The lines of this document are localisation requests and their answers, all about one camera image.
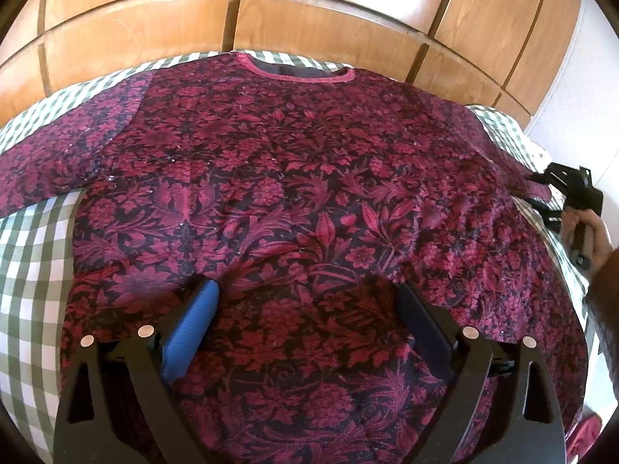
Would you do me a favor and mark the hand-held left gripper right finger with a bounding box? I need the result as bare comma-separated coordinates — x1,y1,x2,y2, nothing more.
397,279,568,464

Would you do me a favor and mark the person's right hand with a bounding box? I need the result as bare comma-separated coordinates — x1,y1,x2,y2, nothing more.
560,207,614,278

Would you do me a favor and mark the green checked bed sheet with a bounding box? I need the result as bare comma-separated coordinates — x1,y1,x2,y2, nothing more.
0,51,598,445

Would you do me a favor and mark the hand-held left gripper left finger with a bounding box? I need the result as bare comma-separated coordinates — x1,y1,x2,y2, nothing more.
53,278,222,464

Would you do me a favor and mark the person's right forearm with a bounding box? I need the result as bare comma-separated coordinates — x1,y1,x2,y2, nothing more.
583,246,619,373

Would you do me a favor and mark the red floral shirt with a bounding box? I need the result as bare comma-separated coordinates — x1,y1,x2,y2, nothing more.
0,51,593,464

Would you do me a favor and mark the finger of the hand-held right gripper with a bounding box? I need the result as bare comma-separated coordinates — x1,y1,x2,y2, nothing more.
529,164,593,190
527,196,566,234

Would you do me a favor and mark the dark red cloth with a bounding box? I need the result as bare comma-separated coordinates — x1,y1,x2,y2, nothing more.
566,416,606,464

